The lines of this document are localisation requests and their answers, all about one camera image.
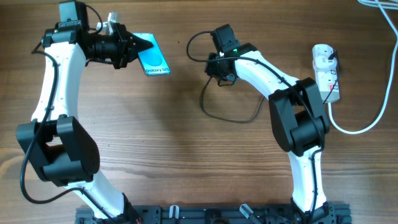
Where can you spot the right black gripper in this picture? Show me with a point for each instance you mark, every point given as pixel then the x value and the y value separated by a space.
pixel 210 69

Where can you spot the white usb charger adapter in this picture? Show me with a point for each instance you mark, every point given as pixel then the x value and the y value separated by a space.
pixel 322 62

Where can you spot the white power strip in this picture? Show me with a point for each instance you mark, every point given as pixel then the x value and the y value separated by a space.
pixel 327 80

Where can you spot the blue screen smartphone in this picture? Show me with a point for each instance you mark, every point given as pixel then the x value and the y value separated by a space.
pixel 152 60

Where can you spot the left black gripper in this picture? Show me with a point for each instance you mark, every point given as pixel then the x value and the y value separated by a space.
pixel 129 50

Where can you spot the black mounting rail base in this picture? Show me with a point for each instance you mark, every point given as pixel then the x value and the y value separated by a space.
pixel 276 213

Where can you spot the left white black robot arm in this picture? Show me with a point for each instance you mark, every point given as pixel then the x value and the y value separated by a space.
pixel 55 144

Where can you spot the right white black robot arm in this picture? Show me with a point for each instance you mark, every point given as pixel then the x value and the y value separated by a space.
pixel 298 117

